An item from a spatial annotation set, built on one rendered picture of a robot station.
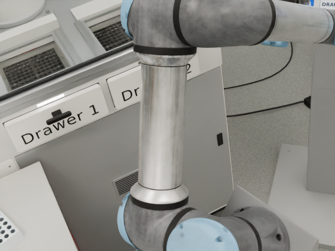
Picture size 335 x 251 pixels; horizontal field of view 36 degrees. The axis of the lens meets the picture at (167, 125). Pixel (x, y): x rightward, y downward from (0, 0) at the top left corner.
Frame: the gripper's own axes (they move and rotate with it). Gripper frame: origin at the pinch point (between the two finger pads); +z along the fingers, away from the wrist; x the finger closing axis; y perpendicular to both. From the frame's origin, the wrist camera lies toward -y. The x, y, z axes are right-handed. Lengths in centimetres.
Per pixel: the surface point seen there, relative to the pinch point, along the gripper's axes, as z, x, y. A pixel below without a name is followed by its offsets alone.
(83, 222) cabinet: 5, 66, -78
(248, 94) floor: 119, 33, -32
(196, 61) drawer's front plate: -0.1, 28.1, -18.3
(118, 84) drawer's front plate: -16, 46, -27
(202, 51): 1.8, 26.9, -14.9
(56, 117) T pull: -29, 59, -37
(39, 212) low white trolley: -36, 58, -63
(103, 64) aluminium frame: -21, 49, -21
